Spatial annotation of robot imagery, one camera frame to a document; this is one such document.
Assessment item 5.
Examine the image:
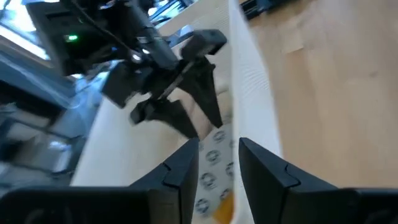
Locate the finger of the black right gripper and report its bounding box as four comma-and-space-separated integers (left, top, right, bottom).
129, 98, 200, 140
178, 58, 225, 129

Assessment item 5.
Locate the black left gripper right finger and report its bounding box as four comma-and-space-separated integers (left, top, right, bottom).
238, 137, 339, 224

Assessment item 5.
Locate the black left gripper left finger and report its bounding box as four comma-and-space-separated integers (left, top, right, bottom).
129, 138, 200, 224

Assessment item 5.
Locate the grey patterned pouch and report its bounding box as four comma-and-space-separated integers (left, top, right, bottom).
192, 123, 236, 224

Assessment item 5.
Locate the white plastic basket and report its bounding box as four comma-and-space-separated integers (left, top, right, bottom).
70, 0, 284, 224

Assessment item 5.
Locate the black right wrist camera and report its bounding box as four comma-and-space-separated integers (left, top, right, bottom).
181, 29, 228, 60

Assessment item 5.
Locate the black aluminium table frame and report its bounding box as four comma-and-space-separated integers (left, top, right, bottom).
240, 0, 295, 20

